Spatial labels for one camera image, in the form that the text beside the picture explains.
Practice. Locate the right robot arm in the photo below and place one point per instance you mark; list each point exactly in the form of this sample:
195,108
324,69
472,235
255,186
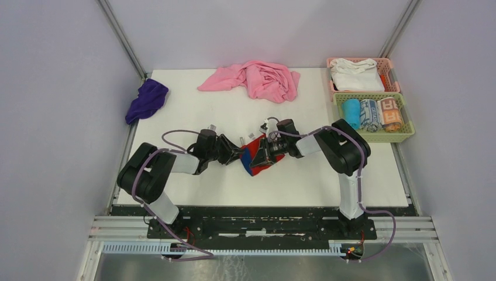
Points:
343,147

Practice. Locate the crumpled pink cloth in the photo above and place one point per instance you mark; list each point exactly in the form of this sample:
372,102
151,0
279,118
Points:
262,81

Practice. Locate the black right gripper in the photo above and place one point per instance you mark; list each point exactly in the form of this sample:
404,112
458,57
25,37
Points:
262,156

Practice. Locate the pink plastic basket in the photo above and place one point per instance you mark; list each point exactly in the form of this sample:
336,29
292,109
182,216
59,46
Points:
384,66

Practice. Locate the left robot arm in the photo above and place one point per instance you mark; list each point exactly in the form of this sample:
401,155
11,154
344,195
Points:
145,174

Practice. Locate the white folded cloth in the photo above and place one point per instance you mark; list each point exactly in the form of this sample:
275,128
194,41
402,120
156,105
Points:
355,76

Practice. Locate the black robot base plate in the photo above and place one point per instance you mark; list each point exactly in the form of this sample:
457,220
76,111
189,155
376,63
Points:
269,228

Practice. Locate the rolled light blue towel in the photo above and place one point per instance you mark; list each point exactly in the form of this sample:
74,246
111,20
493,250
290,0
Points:
351,112

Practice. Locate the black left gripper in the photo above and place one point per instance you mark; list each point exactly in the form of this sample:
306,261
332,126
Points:
230,155

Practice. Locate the aluminium frame rails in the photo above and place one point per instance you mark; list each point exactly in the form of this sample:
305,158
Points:
415,241

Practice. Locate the orange item in pink basket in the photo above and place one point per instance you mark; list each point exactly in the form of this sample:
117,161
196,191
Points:
383,80

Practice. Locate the green plastic basket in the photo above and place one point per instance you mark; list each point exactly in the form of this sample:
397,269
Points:
381,136

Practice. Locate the white slotted cable duct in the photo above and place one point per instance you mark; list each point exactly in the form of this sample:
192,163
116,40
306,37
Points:
171,249

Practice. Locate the purple cloth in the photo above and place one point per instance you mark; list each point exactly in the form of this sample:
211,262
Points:
151,97

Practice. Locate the red blue patterned towel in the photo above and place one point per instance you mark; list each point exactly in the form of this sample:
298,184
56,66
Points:
249,155

